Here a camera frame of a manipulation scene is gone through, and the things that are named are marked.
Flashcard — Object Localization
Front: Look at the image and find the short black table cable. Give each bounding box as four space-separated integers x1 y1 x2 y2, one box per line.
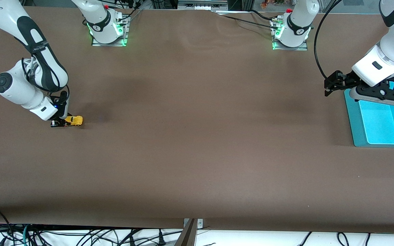
248 10 277 22

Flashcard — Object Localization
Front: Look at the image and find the long black table cable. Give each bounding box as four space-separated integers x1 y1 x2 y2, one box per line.
222 15 280 30

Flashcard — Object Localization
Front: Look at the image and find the teal plastic bin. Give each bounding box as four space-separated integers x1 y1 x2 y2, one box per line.
344 80 394 148

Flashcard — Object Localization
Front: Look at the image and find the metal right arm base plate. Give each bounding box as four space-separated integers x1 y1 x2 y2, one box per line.
92 15 129 47

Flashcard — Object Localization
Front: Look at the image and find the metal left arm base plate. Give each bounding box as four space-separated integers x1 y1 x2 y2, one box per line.
272 19 308 51

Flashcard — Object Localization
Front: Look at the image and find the grey table leg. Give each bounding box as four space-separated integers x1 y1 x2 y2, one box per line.
174 219 197 246

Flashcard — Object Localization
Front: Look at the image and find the grey device box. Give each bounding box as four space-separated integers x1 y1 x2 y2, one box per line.
178 0 229 10

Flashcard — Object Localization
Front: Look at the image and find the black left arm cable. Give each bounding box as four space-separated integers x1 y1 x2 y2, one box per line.
314 0 343 81

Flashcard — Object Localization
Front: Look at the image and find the small metal table bracket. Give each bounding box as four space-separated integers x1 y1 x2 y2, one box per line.
183 219 203 229

